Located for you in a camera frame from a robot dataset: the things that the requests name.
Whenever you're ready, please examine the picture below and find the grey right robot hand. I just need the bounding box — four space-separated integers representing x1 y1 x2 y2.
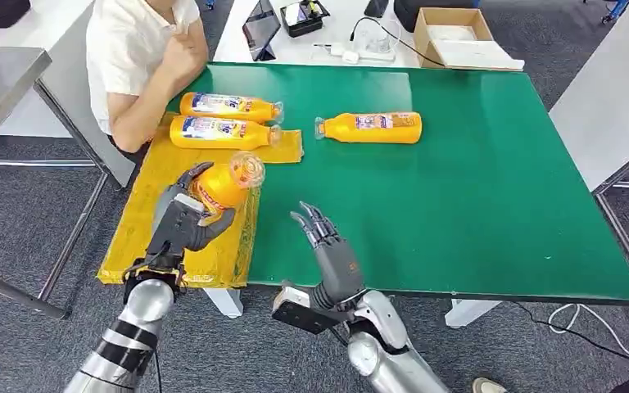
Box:
290 201 367 311

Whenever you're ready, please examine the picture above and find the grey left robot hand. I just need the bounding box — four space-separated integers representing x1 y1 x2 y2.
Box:
146 160 238 267

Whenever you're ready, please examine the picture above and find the orange drink bottle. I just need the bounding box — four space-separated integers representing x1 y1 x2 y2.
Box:
187 151 266 227
314 111 423 146
169 115 283 151
179 91 285 124

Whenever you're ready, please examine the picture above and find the yellow sheet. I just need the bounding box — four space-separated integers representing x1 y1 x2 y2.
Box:
97 111 305 289

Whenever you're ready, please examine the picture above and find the white table leg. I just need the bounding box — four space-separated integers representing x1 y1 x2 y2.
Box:
444 299 504 330
202 287 246 320

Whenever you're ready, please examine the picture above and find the green table mat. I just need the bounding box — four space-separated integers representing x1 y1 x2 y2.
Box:
166 62 629 305

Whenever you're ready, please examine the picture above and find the person's right hand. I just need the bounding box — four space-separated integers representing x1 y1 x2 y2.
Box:
159 31 210 84

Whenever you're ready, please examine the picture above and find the white table beside person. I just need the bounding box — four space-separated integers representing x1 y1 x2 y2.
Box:
0 0 137 189

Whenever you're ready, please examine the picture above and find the person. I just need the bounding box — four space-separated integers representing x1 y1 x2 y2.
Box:
85 0 210 155

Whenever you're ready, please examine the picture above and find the white shoe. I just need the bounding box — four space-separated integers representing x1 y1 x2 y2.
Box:
472 377 509 393

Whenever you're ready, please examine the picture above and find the white charger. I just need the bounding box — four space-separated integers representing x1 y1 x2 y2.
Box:
312 43 360 66

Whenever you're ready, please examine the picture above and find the white desk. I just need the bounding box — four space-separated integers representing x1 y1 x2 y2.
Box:
212 0 423 70

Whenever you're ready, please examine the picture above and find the black tablet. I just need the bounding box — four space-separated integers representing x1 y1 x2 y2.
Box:
242 0 283 63

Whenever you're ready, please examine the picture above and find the clear plastic bag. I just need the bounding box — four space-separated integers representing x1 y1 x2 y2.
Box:
355 17 400 62

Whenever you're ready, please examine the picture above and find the cardboard box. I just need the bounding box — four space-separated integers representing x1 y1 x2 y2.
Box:
413 7 526 73

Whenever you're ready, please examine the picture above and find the black tray with small items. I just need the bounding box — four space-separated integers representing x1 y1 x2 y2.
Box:
280 0 331 39

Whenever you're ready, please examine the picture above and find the white flat board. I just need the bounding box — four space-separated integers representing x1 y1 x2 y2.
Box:
436 38 526 71

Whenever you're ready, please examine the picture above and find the black phone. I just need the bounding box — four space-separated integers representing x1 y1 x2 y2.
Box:
364 0 391 19

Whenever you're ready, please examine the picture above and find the black bag on desk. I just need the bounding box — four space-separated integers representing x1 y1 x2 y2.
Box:
393 0 479 34

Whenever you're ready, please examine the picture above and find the white side table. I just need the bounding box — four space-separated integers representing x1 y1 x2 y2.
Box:
548 4 629 197

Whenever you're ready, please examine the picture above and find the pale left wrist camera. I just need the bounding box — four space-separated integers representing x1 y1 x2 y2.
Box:
153 184 206 229

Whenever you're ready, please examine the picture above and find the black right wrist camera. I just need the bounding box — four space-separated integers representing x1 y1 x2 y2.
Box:
270 286 349 337

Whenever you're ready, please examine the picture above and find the black charger cable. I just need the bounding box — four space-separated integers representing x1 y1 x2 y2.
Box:
349 16 447 68

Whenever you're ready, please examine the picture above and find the black floor cable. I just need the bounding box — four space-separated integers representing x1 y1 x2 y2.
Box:
512 301 629 365

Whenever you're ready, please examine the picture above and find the white floor cable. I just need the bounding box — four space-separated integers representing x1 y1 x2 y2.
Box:
547 303 629 364

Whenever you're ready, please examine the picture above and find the blue frame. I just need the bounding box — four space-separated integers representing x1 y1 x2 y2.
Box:
582 0 629 26

